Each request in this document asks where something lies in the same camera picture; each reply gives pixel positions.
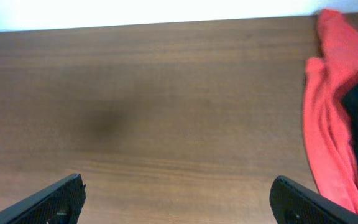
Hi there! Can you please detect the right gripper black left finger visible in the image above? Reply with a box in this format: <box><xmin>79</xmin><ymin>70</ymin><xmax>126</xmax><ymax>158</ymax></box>
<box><xmin>0</xmin><ymin>174</ymin><xmax>86</xmax><ymax>224</ymax></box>

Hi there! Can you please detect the red garment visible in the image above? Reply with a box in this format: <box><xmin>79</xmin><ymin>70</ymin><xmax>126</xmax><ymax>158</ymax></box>
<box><xmin>303</xmin><ymin>9</ymin><xmax>358</xmax><ymax>214</ymax></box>

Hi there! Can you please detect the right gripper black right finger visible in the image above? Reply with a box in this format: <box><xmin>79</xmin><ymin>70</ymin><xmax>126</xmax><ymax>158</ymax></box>
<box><xmin>269</xmin><ymin>175</ymin><xmax>358</xmax><ymax>224</ymax></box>

